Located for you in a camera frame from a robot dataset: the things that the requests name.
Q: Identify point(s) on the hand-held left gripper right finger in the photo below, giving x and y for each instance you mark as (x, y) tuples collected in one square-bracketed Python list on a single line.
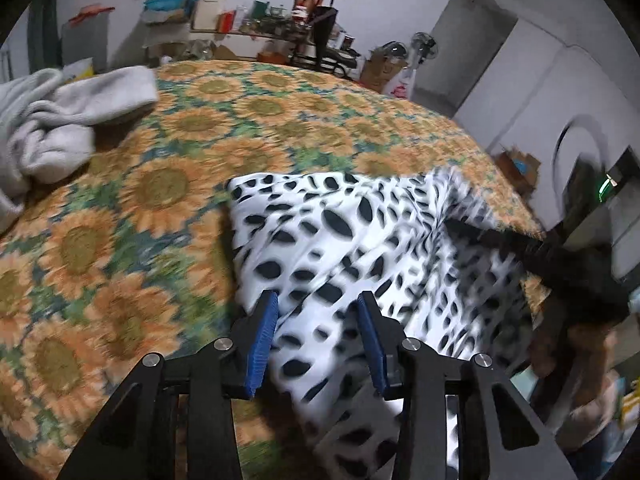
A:
[(372, 345)]

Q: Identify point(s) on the cluttered shelf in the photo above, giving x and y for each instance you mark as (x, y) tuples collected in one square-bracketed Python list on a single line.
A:
[(250, 15)]

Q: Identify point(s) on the white black spotted garment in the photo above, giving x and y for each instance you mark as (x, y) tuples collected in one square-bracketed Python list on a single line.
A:
[(350, 240)]

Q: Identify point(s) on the white red bag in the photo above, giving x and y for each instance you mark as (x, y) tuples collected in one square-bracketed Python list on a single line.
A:
[(402, 85)]

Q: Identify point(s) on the brown cardboard box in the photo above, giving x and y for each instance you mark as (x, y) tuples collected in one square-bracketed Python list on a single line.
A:
[(377, 67)]

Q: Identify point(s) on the grey-green curtain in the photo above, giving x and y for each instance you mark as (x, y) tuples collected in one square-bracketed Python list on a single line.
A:
[(45, 30)]

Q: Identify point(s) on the grey knit sweater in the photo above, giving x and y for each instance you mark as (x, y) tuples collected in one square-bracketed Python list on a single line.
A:
[(55, 125)]

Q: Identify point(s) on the yellow box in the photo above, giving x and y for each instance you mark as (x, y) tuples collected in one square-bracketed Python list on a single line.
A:
[(80, 70)]

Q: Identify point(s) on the cardboard box with blue item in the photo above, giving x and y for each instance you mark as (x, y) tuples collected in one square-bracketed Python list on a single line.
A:
[(520, 167)]

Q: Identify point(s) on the grey electric fan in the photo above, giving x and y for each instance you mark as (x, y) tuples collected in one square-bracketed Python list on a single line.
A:
[(395, 50)]

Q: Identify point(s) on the person's right hand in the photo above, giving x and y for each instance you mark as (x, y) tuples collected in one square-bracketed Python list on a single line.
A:
[(592, 355)]

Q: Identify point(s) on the dark electric fan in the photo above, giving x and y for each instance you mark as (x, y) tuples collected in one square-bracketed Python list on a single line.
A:
[(425, 45)]

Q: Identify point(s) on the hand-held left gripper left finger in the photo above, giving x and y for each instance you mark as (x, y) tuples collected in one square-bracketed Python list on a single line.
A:
[(262, 345)]

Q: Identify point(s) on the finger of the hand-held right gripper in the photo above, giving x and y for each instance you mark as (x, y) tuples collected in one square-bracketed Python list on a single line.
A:
[(520, 252)]

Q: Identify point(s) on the sunflower print bedspread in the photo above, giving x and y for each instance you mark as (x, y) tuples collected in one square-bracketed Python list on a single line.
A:
[(175, 185)]

